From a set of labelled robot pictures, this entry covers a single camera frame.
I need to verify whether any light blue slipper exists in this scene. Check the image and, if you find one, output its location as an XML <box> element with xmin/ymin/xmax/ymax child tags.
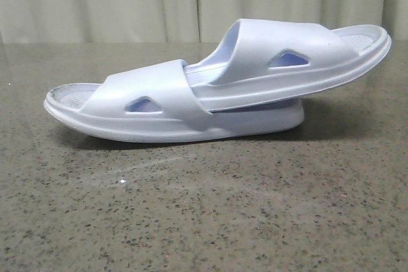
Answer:
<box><xmin>44</xmin><ymin>60</ymin><xmax>304</xmax><ymax>143</ymax></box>
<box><xmin>184</xmin><ymin>19</ymin><xmax>391</xmax><ymax>111</ymax></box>

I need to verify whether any white pleated curtain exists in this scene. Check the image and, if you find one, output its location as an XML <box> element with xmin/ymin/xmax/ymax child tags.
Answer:
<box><xmin>1</xmin><ymin>0</ymin><xmax>407</xmax><ymax>43</ymax></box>

